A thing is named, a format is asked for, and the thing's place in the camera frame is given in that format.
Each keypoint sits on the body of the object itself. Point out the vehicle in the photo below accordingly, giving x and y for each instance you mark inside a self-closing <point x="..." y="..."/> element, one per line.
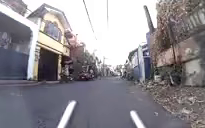
<point x="86" y="74"/>

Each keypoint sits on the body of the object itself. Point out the row of buildings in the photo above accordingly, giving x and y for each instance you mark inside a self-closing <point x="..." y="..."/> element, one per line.
<point x="78" y="55"/>

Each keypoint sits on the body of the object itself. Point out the grey asphalt road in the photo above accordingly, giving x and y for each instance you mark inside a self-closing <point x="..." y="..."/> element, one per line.
<point x="103" y="96"/>

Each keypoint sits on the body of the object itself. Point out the yellow building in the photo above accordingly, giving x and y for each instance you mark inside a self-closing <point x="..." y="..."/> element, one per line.
<point x="51" y="43"/>

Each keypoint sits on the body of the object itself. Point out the robot's own part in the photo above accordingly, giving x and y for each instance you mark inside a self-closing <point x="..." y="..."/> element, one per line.
<point x="137" y="119"/>
<point x="67" y="114"/>

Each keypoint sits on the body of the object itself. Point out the dark leaning pole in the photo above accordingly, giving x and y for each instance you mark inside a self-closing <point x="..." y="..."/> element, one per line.
<point x="149" y="19"/>

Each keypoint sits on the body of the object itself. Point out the strip of dry leaves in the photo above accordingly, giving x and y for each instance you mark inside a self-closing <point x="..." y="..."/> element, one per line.
<point x="186" y="100"/>

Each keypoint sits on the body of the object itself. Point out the white building with blue gate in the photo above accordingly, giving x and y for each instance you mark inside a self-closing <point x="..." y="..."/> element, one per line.
<point x="10" y="63"/>

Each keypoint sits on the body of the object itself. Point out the wall with dried vines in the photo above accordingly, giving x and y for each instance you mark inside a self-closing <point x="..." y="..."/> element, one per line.
<point x="186" y="46"/>

